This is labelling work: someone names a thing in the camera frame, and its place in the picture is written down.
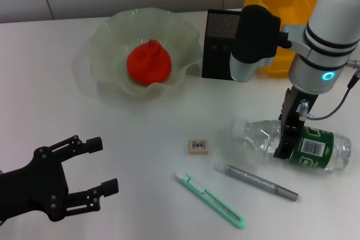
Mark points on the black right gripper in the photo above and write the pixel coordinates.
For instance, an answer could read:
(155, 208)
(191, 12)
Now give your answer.
(292, 110)

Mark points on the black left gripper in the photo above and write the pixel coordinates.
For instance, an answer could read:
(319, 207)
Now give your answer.
(33, 186)

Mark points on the clear green-label water bottle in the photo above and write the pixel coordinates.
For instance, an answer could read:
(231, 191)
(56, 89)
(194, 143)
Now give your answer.
(317, 150)

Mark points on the green utility knife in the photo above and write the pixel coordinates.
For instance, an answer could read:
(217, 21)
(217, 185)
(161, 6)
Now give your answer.
(208, 195)

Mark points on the orange fruit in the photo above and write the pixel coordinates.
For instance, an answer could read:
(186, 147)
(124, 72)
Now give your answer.
(149, 63)

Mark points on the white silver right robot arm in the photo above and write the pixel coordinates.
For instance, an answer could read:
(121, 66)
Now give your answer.
(332, 12)

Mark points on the grey marker pen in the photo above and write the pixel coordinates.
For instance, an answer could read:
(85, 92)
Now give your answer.
(267, 185)

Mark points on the beige eraser with barcode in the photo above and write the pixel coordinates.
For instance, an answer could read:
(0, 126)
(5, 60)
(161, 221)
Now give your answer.
(198, 147)

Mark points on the green glass fruit bowl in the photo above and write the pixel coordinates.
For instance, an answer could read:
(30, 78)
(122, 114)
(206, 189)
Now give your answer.
(112, 40)

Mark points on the black mesh trash can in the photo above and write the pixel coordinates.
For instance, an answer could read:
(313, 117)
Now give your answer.
(219, 26)

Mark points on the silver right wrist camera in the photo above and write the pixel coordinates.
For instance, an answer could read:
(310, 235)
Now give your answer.
(256, 32)

